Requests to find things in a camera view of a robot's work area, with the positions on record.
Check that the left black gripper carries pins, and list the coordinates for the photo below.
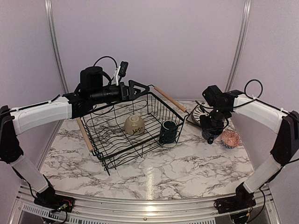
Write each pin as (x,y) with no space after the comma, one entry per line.
(130,90)

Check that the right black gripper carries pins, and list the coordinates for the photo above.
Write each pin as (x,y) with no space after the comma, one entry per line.
(206,126)

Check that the navy blue mug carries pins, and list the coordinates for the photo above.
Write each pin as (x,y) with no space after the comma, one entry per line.
(210,136)

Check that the white striped round plate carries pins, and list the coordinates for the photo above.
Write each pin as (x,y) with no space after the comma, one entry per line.
(197,112)

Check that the blue white patterned bowl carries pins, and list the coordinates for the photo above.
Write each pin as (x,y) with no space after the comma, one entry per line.
(230,139)

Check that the square floral black-backed plate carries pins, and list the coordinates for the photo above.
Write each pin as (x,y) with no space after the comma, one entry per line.
(203,105)

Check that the beige ceramic bowl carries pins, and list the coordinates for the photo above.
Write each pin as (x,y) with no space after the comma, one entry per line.
(134,125)

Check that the black wire dish rack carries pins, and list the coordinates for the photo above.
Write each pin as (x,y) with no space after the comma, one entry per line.
(112,146)

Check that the dark green mug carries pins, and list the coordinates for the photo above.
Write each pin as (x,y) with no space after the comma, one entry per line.
(168,132)

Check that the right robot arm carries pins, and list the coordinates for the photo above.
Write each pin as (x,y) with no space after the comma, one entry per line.
(284,124)

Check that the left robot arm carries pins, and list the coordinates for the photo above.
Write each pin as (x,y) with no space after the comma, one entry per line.
(95,87)

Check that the right wooden rack handle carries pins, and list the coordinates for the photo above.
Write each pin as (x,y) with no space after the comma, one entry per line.
(176,103)

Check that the wooden rack handle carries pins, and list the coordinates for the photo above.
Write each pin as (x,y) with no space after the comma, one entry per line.
(176,103)
(84,134)

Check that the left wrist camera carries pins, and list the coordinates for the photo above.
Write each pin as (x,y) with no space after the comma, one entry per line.
(120,72)

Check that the left wooden rack handle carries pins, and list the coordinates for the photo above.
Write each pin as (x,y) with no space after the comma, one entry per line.
(84,134)

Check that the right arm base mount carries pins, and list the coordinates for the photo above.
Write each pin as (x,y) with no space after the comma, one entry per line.
(242,199)

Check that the right aluminium corner post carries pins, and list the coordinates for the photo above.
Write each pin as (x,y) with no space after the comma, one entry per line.
(240,44)

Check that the aluminium corner post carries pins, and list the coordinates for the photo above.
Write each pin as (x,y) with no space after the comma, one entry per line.
(55,46)
(240,44)

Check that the aluminium front frame rail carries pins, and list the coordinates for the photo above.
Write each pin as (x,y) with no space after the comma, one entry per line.
(101,210)

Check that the left aluminium corner post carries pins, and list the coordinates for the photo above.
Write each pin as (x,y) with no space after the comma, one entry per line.
(55,46)

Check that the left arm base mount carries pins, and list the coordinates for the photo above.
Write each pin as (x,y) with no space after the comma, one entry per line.
(50,199)

